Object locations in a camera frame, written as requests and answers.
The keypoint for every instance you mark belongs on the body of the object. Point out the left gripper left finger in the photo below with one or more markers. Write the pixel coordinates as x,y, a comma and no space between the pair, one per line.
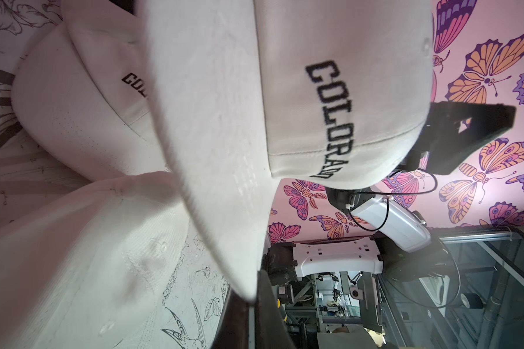
233,330

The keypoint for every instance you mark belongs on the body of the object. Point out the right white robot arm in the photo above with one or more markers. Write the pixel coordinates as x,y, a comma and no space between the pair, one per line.
398,240

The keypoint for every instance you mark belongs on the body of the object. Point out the white Colorado cap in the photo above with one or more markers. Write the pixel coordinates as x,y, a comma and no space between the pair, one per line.
246,93
85,270
81,94

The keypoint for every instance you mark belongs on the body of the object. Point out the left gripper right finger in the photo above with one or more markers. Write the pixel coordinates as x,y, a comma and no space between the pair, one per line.
270,329

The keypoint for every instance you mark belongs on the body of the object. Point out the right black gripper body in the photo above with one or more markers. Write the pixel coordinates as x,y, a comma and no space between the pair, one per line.
454,131

